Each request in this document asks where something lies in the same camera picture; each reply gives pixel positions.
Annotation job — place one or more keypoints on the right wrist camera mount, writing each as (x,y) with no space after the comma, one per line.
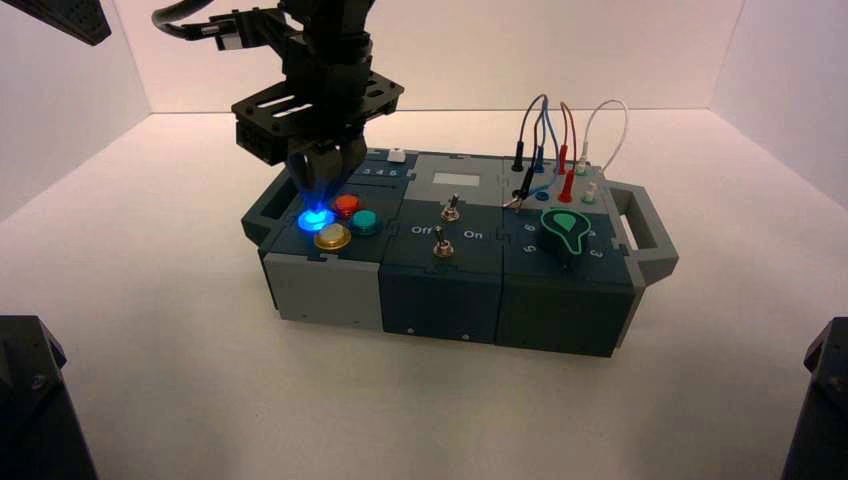
(228,34)

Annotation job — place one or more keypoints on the yellow push button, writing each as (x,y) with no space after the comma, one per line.
(332,236)

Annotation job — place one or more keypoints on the metal toggle switch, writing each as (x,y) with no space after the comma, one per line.
(452,210)
(442,248)

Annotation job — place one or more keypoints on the green push button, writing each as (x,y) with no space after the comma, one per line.
(364,221)

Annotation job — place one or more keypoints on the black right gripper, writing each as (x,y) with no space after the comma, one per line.
(318,109)

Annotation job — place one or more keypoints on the white slider knob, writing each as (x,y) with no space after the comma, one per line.
(397,156)

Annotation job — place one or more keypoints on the black right robot arm base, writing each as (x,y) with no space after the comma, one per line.
(821,411)

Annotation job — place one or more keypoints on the red push button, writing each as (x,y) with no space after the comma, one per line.
(346,204)

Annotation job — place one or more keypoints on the modular grey-teal task box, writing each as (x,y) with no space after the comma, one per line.
(437,298)

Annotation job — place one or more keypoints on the small grey display screen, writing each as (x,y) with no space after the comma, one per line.
(456,180)

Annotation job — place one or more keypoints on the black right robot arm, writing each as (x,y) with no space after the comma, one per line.
(324,30)

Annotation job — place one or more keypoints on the blue push button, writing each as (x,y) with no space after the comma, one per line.
(316,220)

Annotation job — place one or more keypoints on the teal rotary pointer knob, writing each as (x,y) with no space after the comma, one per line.
(563,230)

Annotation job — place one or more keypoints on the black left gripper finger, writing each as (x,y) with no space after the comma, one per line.
(60,16)

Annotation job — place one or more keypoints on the black left robot arm base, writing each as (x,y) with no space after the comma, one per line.
(33,411)

